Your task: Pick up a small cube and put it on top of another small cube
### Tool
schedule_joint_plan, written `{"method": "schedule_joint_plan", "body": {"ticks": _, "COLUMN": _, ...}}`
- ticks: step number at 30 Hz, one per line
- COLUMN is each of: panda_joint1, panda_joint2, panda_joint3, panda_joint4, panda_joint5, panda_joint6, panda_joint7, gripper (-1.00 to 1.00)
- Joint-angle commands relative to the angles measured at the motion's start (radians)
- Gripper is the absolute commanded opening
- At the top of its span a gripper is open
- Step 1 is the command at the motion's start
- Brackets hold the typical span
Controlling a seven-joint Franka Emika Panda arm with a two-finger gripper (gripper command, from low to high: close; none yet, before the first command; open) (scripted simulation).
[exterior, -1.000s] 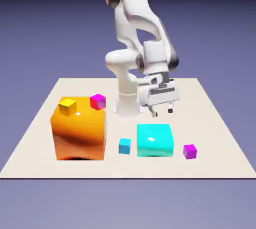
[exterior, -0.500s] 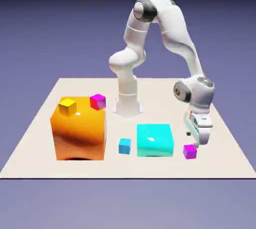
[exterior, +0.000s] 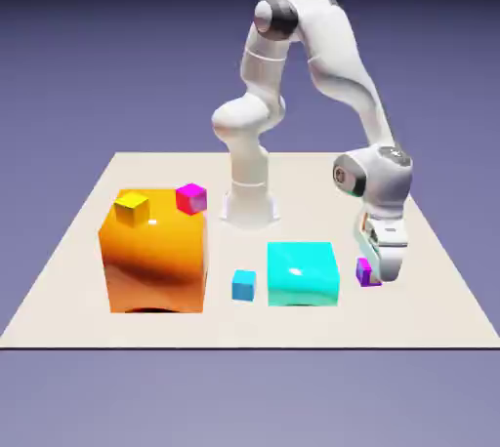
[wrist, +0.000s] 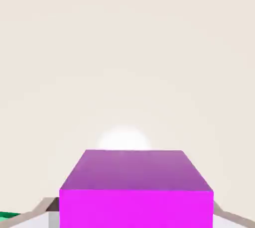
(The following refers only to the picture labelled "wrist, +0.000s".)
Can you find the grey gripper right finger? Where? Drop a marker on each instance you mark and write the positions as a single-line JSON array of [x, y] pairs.
[[229, 220]]

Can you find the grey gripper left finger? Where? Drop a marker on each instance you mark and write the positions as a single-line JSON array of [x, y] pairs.
[[52, 215]]

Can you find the small magenta cube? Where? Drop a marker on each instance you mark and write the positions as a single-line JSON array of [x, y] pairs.
[[136, 202]]

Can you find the small green cube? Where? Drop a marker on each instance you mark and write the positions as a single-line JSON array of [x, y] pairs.
[[7, 216]]

